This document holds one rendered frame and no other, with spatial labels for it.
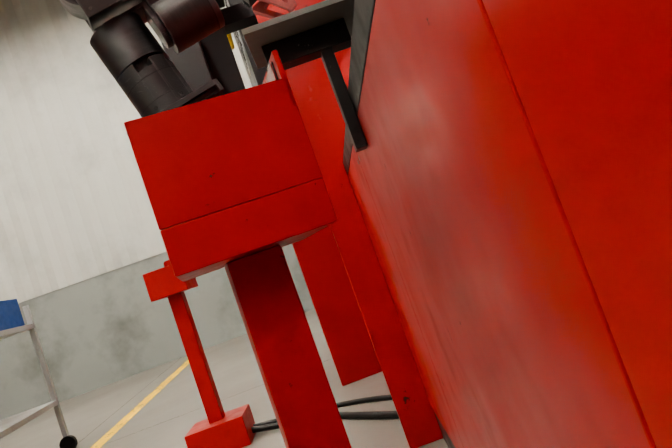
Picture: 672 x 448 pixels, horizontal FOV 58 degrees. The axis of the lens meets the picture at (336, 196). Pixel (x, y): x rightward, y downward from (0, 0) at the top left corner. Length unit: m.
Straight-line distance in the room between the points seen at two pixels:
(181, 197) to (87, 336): 7.69
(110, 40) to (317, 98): 1.31
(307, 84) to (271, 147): 1.34
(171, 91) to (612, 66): 0.47
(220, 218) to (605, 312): 0.37
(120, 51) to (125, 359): 7.59
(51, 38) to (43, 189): 1.95
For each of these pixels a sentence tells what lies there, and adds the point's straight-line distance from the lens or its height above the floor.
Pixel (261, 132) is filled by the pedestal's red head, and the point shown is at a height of 0.76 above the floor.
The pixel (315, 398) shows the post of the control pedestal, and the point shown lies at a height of 0.50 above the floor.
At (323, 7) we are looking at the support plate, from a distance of 0.99.
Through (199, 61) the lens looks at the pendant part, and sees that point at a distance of 2.12.
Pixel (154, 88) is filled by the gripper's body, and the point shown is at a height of 0.84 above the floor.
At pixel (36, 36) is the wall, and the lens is 8.94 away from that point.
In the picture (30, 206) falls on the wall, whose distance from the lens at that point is 8.48.
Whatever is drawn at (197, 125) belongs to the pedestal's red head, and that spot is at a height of 0.79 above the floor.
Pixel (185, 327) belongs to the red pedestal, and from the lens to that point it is 2.72.
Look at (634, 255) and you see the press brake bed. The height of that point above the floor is 0.60.
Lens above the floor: 0.64
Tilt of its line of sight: 4 degrees up
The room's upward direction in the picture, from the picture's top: 20 degrees counter-clockwise
